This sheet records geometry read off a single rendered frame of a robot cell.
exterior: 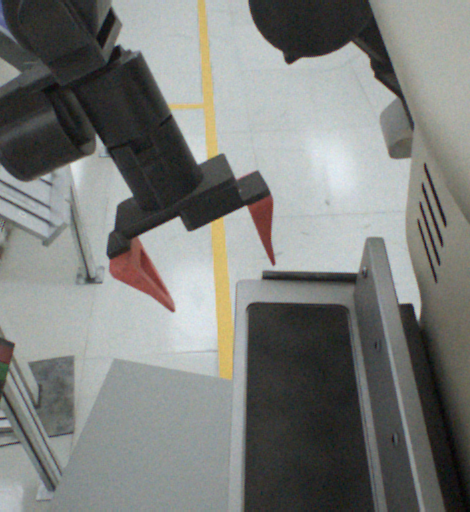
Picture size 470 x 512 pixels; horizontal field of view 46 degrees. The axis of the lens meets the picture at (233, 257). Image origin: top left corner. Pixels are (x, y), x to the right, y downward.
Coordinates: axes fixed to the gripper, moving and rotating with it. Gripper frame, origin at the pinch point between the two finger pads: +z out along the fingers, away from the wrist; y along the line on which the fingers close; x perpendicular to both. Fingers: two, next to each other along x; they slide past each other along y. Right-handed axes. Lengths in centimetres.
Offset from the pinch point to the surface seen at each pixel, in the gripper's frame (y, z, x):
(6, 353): 38, 13, -31
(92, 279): 53, 49, -124
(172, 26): -8, 7, -322
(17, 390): 50, 29, -46
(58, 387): 65, 57, -85
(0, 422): 60, 36, -49
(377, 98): -83, 70, -224
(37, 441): 57, 45, -50
